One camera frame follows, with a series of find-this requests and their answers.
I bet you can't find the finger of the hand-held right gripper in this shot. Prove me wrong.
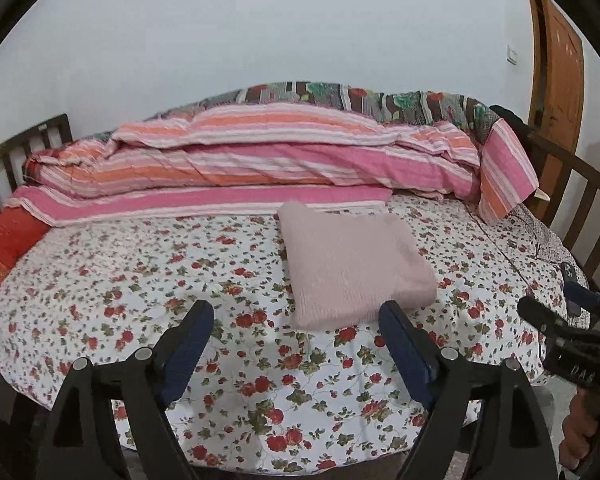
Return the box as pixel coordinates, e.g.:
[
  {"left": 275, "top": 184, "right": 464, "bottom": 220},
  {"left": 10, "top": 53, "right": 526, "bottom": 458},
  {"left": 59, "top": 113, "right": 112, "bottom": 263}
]
[
  {"left": 517, "top": 295, "right": 567, "bottom": 335},
  {"left": 560, "top": 260, "right": 600, "bottom": 317}
]

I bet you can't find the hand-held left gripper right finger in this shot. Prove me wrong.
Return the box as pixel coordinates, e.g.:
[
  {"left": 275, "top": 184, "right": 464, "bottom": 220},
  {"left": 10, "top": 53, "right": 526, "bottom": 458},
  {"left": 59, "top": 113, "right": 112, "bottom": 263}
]
[{"left": 378, "top": 301, "right": 558, "bottom": 480}]

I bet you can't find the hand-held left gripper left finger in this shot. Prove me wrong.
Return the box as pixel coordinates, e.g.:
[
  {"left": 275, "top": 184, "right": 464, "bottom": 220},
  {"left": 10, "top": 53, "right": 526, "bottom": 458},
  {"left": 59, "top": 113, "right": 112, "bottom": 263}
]
[{"left": 35, "top": 300, "right": 216, "bottom": 480}]

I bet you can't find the pink knit sweater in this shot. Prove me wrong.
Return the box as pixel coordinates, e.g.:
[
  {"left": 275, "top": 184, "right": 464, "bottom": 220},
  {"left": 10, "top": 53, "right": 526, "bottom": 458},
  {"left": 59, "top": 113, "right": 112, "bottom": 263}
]
[{"left": 277, "top": 201, "right": 438, "bottom": 331}]

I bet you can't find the person's right hand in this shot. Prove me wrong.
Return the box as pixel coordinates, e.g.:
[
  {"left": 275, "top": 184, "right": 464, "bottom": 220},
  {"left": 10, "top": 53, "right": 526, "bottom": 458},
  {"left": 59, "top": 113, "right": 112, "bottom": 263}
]
[{"left": 560, "top": 390, "right": 600, "bottom": 471}]

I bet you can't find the floral bed sheet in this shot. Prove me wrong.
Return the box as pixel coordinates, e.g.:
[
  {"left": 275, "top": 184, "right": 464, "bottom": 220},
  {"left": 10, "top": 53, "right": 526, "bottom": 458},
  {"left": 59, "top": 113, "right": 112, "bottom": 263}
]
[{"left": 0, "top": 192, "right": 591, "bottom": 476}]

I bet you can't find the dark wooden footboard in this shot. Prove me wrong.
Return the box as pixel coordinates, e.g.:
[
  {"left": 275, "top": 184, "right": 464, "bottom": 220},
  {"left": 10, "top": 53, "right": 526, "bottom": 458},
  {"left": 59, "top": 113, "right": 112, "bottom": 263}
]
[{"left": 522, "top": 132, "right": 600, "bottom": 301}]

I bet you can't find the dark cloth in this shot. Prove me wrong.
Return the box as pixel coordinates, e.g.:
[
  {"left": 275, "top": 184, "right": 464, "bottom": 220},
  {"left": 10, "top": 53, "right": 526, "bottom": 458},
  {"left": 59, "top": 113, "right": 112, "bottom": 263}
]
[{"left": 489, "top": 105, "right": 531, "bottom": 133}]

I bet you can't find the red pillow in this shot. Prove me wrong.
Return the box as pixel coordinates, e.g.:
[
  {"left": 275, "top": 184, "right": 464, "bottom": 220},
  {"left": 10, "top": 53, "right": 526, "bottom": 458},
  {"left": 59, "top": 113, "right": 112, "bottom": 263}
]
[{"left": 0, "top": 210, "right": 51, "bottom": 296}]

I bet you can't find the pink striped quilt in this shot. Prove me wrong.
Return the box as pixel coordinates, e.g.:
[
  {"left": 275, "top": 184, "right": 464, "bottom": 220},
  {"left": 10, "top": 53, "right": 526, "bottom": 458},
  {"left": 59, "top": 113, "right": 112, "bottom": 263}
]
[{"left": 5, "top": 101, "right": 540, "bottom": 228}]

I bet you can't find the wooden door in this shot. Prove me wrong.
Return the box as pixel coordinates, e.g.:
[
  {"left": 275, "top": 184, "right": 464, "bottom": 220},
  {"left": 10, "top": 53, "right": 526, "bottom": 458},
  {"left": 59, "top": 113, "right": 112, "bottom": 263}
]
[{"left": 525, "top": 0, "right": 586, "bottom": 158}]

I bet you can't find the dark wooden headboard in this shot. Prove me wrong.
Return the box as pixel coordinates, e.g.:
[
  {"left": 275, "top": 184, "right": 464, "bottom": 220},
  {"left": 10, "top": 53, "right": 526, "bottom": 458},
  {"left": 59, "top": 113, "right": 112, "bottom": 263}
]
[{"left": 0, "top": 113, "right": 73, "bottom": 201}]

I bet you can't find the patchwork floral quilt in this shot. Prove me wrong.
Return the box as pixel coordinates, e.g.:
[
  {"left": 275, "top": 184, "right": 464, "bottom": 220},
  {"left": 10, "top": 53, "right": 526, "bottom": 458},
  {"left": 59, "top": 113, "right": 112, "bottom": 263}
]
[{"left": 145, "top": 80, "right": 501, "bottom": 128}]

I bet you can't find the thin black cable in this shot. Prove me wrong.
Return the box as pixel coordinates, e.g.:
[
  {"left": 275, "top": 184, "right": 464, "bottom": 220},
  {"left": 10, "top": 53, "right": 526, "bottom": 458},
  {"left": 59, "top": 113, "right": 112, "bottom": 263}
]
[{"left": 472, "top": 210, "right": 541, "bottom": 291}]

